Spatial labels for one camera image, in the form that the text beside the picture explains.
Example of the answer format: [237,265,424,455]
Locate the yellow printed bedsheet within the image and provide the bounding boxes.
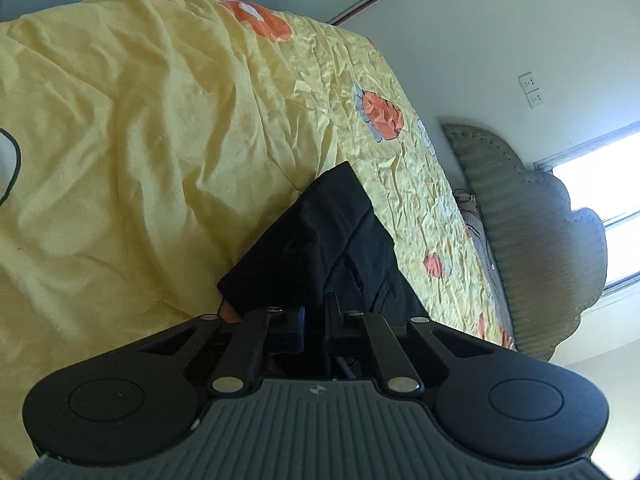
[0,0,518,480]

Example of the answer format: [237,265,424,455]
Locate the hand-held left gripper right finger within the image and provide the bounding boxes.
[324,292,453,395]

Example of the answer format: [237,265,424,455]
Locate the bright window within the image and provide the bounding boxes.
[533,120,640,308]

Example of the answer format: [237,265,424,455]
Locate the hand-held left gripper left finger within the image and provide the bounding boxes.
[134,304,307,395]

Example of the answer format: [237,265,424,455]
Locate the grey patterned pillow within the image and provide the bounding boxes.
[452,187,518,353]

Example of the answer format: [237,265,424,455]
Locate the black pants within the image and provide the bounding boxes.
[216,161,432,378]

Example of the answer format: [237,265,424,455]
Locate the green padded headboard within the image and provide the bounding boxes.
[439,122,609,363]

